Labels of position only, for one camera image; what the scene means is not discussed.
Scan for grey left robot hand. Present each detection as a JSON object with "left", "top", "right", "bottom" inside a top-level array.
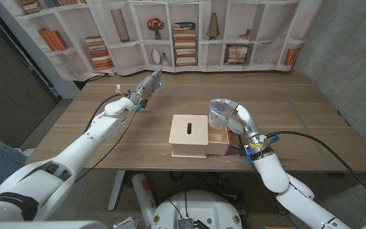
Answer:
[{"left": 128, "top": 68, "right": 163, "bottom": 111}]

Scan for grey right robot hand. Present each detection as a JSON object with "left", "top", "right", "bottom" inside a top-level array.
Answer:
[{"left": 209, "top": 97, "right": 276, "bottom": 162}]

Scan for clear plastic measuring cup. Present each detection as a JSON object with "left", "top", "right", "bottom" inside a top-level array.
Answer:
[{"left": 208, "top": 99, "right": 236, "bottom": 130}]

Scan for wooden drawer with red front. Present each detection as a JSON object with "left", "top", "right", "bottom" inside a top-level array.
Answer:
[{"left": 207, "top": 125, "right": 233, "bottom": 156}]

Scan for printed bookshelf backdrop cloth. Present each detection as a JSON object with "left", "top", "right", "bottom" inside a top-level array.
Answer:
[{"left": 0, "top": 0, "right": 325, "bottom": 82}]

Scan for wooden box with slot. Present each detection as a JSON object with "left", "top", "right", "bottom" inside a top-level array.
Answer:
[{"left": 168, "top": 114, "right": 210, "bottom": 159}]

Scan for white robot torso base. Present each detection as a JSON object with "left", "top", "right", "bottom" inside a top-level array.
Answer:
[{"left": 151, "top": 190, "right": 243, "bottom": 229}]

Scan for white cylinder with orange label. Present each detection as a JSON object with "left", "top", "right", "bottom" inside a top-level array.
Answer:
[{"left": 131, "top": 172, "right": 158, "bottom": 228}]

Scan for silver finned heat sink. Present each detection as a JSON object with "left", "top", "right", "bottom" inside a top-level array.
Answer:
[{"left": 178, "top": 218, "right": 194, "bottom": 229}]

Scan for dark door panel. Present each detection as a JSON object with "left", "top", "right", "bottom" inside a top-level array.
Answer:
[{"left": 0, "top": 3, "right": 62, "bottom": 149}]

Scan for black cord drawer pull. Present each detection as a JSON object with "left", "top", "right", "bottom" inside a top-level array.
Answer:
[{"left": 229, "top": 135, "right": 244, "bottom": 151}]

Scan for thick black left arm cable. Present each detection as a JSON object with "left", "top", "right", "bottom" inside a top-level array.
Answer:
[{"left": 83, "top": 92, "right": 132, "bottom": 134}]

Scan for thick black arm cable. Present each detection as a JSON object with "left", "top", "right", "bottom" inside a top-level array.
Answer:
[
  {"left": 83, "top": 92, "right": 132, "bottom": 134},
  {"left": 265, "top": 130, "right": 366, "bottom": 210}
]

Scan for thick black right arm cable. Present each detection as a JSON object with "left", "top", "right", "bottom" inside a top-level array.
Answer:
[{"left": 265, "top": 130, "right": 366, "bottom": 210}]

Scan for grey metal bracket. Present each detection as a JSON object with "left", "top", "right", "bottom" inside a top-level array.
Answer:
[{"left": 112, "top": 216, "right": 139, "bottom": 229}]

